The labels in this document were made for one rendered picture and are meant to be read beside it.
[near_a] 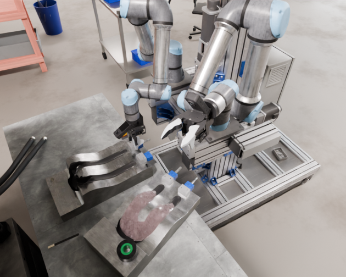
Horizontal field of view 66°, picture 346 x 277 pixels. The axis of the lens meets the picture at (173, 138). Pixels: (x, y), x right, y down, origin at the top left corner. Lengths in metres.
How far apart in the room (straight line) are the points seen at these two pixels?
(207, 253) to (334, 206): 1.61
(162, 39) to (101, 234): 0.90
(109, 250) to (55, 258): 0.28
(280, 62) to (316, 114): 1.89
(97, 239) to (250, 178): 1.44
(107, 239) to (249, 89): 0.87
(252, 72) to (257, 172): 1.33
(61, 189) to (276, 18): 1.22
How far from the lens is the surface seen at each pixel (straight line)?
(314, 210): 2.58
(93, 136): 1.77
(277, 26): 1.04
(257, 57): 1.13
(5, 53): 4.13
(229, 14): 1.09
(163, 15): 1.30
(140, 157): 1.44
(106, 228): 1.25
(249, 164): 2.39
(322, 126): 3.35
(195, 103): 0.79
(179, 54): 1.66
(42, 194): 1.58
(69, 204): 1.42
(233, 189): 2.21
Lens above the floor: 2.01
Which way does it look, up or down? 46 degrees down
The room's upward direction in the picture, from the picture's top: straight up
